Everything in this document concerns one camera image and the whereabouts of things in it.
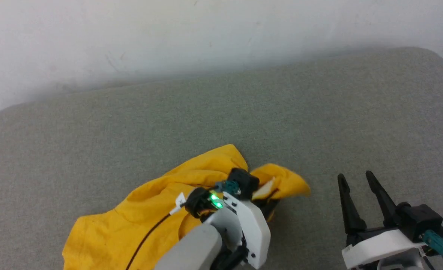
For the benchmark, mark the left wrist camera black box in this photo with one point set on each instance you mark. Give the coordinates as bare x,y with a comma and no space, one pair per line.
244,182

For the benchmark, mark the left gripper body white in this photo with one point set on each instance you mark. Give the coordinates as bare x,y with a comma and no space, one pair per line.
253,228

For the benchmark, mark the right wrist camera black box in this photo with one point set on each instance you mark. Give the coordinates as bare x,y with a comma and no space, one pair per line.
418,219

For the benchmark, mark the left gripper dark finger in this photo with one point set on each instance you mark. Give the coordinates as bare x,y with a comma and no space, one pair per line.
269,210

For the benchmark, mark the yellow cartoon print t-shirt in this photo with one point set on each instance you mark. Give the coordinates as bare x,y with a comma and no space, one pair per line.
108,236

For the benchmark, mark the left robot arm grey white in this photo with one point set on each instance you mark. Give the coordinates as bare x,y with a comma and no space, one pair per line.
195,247

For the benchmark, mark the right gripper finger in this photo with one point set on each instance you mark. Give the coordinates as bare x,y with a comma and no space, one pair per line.
350,210
384,204

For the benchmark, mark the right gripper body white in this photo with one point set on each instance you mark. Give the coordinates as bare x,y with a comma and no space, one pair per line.
379,243

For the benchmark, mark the grey-green fabric sofa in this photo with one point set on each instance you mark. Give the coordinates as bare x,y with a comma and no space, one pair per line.
244,112

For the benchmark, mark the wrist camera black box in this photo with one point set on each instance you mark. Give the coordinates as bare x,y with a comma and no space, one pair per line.
244,182
418,219

